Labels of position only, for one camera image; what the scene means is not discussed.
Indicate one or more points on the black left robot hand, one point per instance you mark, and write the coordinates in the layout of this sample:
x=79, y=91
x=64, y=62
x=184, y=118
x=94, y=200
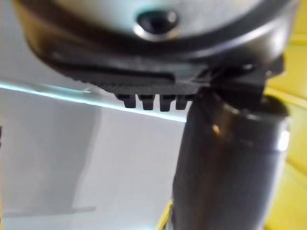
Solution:
x=223, y=167

